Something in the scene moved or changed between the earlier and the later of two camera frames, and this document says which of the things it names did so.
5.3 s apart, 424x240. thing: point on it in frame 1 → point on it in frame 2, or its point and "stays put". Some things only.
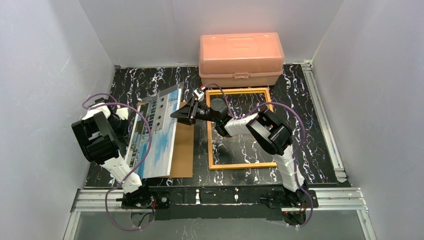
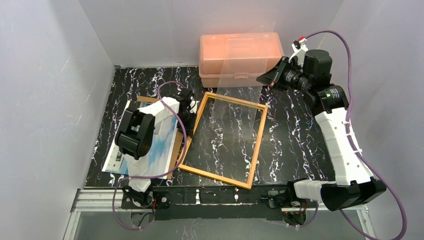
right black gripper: x=193 y=110 → x=282 y=74
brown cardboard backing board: x=182 y=162 → x=180 y=135
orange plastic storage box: x=227 y=59 stays put
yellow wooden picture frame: x=236 y=166 → x=248 y=185
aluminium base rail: x=346 y=199 stays put
